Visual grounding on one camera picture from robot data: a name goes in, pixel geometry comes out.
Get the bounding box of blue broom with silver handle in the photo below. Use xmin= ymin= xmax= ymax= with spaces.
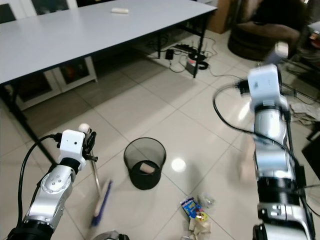
xmin=78 ymin=123 xmax=115 ymax=227

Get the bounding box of beige scrap in bin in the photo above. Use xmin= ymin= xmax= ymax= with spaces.
xmin=138 ymin=161 xmax=158 ymax=175

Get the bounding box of black mesh waste bin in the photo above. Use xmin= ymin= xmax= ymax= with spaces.
xmin=123 ymin=137 xmax=167 ymax=191

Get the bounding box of white cabinet with glass doors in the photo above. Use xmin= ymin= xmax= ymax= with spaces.
xmin=0 ymin=0 xmax=116 ymax=101

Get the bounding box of grey robot leg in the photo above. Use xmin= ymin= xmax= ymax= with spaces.
xmin=103 ymin=230 xmax=132 ymax=240

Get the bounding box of grey table with black legs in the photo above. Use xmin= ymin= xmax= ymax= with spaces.
xmin=0 ymin=0 xmax=219 ymax=166

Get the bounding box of blue snack packet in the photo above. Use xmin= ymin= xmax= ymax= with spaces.
xmin=180 ymin=197 xmax=209 ymax=222

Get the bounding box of clear crumpled plastic wrapper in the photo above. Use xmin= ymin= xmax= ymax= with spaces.
xmin=197 ymin=192 xmax=216 ymax=208

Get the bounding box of black device with red face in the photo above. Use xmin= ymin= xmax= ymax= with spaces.
xmin=185 ymin=55 xmax=210 ymax=71

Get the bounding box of black power strip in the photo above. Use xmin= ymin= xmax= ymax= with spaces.
xmin=172 ymin=43 xmax=203 ymax=53

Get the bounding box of beige crumpled paper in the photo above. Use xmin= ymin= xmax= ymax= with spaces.
xmin=188 ymin=218 xmax=214 ymax=236

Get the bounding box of brown cardboard box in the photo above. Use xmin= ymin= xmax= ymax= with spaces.
xmin=207 ymin=0 xmax=234 ymax=35

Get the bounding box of brown bean bag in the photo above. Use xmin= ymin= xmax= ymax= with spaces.
xmin=227 ymin=0 xmax=312 ymax=62

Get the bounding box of stack of papers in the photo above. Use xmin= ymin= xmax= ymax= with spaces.
xmin=290 ymin=101 xmax=320 ymax=124

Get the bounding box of black flat object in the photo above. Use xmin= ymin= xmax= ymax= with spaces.
xmin=300 ymin=144 xmax=320 ymax=182

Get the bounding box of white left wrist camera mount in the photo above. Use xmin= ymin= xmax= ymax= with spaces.
xmin=59 ymin=129 xmax=87 ymax=169

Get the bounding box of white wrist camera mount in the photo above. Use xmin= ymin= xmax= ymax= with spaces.
xmin=59 ymin=129 xmax=87 ymax=169
xmin=248 ymin=63 xmax=282 ymax=110

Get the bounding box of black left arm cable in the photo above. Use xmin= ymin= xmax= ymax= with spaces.
xmin=18 ymin=133 xmax=64 ymax=223

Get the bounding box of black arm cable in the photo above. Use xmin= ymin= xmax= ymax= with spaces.
xmin=18 ymin=133 xmax=64 ymax=223
xmin=212 ymin=79 xmax=257 ymax=147

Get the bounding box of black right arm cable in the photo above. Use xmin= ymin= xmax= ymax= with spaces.
xmin=212 ymin=79 xmax=257 ymax=147

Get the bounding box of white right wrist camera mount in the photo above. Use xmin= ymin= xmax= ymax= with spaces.
xmin=248 ymin=63 xmax=282 ymax=110

